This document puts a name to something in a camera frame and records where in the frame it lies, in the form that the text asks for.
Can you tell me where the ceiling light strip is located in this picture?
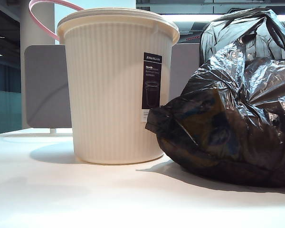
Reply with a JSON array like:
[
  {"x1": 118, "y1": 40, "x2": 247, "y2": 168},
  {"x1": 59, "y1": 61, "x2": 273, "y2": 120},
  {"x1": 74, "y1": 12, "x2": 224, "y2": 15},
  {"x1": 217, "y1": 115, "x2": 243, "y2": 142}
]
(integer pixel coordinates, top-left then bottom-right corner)
[{"x1": 160, "y1": 14, "x2": 285, "y2": 22}]

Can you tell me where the black garbage bag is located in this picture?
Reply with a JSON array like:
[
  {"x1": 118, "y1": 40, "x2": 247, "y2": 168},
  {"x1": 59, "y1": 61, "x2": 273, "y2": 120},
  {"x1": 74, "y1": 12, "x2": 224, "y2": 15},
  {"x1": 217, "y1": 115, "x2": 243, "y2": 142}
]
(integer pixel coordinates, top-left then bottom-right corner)
[{"x1": 144, "y1": 7, "x2": 285, "y2": 188}]

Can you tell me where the cream ribbed plastic trash can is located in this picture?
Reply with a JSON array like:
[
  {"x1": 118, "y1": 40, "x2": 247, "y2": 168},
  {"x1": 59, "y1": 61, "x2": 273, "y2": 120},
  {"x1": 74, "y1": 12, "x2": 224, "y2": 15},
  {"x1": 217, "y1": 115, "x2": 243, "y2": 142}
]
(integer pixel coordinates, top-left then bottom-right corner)
[{"x1": 56, "y1": 7, "x2": 181, "y2": 165}]

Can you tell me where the dark product label sticker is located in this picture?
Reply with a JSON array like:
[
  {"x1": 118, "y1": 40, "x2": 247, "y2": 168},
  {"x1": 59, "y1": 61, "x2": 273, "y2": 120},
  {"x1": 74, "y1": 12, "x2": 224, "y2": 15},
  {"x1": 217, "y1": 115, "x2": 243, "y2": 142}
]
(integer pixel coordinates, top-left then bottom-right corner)
[{"x1": 141, "y1": 52, "x2": 162, "y2": 123}]

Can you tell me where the pink ring lid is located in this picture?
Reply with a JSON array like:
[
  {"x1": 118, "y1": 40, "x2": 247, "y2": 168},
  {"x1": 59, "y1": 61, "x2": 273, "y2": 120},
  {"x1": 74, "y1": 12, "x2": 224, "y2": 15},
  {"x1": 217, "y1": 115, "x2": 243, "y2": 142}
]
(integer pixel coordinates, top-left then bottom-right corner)
[{"x1": 28, "y1": 0, "x2": 86, "y2": 41}]

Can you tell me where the rounded-corner desk divider panel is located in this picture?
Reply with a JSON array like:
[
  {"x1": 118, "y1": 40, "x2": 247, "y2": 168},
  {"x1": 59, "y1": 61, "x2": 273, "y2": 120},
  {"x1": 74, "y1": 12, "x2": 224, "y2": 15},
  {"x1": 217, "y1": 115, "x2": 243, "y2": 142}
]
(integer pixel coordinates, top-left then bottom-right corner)
[{"x1": 24, "y1": 45, "x2": 72, "y2": 129}]

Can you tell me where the long desk divider panel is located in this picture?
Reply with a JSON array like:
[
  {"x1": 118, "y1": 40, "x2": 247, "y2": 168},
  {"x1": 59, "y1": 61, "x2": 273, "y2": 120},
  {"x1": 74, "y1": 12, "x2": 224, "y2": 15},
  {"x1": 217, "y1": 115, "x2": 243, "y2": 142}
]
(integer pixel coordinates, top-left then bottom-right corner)
[{"x1": 169, "y1": 42, "x2": 202, "y2": 102}]

